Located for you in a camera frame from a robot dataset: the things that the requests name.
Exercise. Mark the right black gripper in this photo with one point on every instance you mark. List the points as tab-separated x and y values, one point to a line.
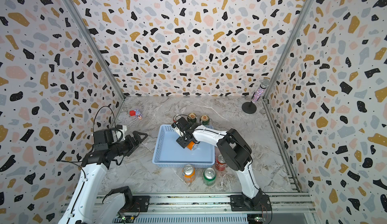
180	142

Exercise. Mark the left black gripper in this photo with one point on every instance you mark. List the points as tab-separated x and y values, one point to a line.
132	145

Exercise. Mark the red cola can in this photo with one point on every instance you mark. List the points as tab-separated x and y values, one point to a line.
176	117
220	163

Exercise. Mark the orange soda can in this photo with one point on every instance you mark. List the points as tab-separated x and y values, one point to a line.
192	145
189	173

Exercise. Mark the green white gold-top can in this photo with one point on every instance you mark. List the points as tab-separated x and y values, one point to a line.
204	120

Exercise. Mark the green soda can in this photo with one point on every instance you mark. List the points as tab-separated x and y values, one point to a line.
209	176

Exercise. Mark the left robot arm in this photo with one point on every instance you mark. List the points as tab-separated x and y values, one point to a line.
80	210

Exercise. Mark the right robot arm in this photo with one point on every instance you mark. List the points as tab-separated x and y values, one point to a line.
234	149

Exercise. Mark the light blue plastic basket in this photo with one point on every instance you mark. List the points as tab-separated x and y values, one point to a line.
169	154

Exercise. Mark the small red toy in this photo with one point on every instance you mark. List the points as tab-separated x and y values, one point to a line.
136	113

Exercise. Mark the glitter microphone on stand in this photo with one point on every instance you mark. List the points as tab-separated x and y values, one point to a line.
250	107

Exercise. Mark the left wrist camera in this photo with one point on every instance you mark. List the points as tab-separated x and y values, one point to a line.
105	138

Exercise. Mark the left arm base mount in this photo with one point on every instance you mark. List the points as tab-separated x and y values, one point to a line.
138	204

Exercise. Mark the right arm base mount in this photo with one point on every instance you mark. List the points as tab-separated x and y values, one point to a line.
240	203

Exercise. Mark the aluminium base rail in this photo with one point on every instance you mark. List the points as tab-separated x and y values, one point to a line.
214	208

